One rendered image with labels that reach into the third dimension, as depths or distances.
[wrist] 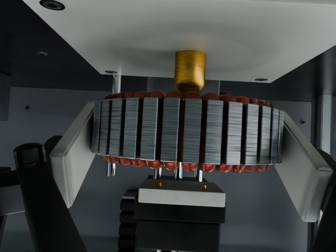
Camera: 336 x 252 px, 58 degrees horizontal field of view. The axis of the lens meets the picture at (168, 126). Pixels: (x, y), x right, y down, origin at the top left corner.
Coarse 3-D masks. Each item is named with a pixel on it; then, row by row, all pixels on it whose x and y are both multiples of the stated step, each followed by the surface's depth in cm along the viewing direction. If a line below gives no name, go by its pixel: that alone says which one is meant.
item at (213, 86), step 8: (152, 80) 31; (160, 80) 31; (168, 80) 31; (208, 80) 31; (216, 80) 31; (152, 88) 31; (160, 88) 31; (168, 88) 31; (176, 88) 31; (208, 88) 31; (216, 88) 31
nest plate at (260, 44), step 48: (48, 0) 12; (96, 0) 12; (144, 0) 12; (192, 0) 12; (240, 0) 12; (288, 0) 12; (96, 48) 19; (144, 48) 18; (192, 48) 18; (240, 48) 17; (288, 48) 17
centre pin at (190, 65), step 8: (176, 56) 19; (184, 56) 18; (192, 56) 18; (200, 56) 18; (176, 64) 19; (184, 64) 18; (192, 64) 18; (200, 64) 18; (176, 72) 19; (184, 72) 18; (192, 72) 18; (200, 72) 18; (176, 80) 18; (184, 80) 18; (192, 80) 18; (200, 80) 18; (184, 88) 18; (192, 88) 18; (200, 88) 19; (184, 96) 19
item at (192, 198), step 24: (144, 192) 21; (168, 192) 21; (192, 192) 21; (216, 192) 21; (144, 216) 23; (168, 216) 23; (192, 216) 23; (216, 216) 23; (144, 240) 23; (168, 240) 23; (192, 240) 23; (216, 240) 23
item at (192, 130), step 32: (128, 96) 15; (160, 96) 14; (192, 96) 14; (224, 96) 14; (96, 128) 16; (128, 128) 14; (160, 128) 14; (192, 128) 13; (224, 128) 14; (256, 128) 14; (128, 160) 15; (160, 160) 13; (192, 160) 13; (224, 160) 13; (256, 160) 14
